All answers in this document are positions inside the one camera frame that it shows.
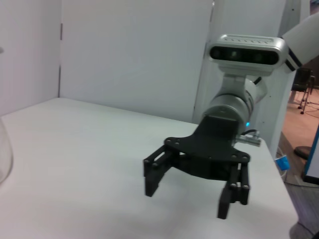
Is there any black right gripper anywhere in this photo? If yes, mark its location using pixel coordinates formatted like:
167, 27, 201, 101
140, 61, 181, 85
143, 116, 251, 220

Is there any blue white background box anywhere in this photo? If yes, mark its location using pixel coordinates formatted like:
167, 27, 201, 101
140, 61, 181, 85
275, 154, 291, 172

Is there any black round floor base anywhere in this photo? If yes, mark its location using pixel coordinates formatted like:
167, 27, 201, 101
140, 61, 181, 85
293, 146, 313, 158

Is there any blue white standing panel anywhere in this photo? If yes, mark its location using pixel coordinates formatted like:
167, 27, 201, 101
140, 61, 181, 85
302, 128, 319, 185

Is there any glass teapot black lid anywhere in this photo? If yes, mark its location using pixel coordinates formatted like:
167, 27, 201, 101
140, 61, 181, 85
0, 46, 13, 186

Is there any right gripper cable with connector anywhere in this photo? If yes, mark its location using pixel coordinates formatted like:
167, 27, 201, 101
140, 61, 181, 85
235, 128, 262, 148

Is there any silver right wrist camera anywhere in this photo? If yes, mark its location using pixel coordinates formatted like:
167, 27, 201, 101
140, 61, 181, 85
208, 34, 290, 77

